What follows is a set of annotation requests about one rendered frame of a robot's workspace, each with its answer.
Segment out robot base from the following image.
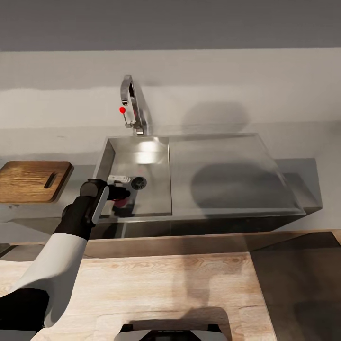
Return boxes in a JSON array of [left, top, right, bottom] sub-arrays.
[[113, 324, 228, 341]]

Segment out cutting board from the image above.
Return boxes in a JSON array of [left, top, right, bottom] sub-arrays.
[[0, 161, 72, 203]]

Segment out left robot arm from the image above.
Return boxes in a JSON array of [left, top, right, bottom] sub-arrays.
[[0, 175, 131, 341]]

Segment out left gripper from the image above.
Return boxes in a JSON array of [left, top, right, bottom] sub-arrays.
[[108, 185, 131, 200]]

